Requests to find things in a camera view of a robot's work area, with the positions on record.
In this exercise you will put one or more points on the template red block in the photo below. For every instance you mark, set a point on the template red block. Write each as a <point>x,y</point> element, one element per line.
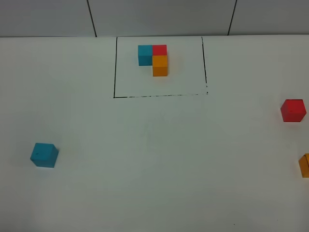
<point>159,50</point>

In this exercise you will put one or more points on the template orange block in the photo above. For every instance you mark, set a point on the template orange block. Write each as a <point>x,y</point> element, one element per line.
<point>160,66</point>

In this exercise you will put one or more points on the template blue block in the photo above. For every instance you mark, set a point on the template blue block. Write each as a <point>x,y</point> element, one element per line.
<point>145,55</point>

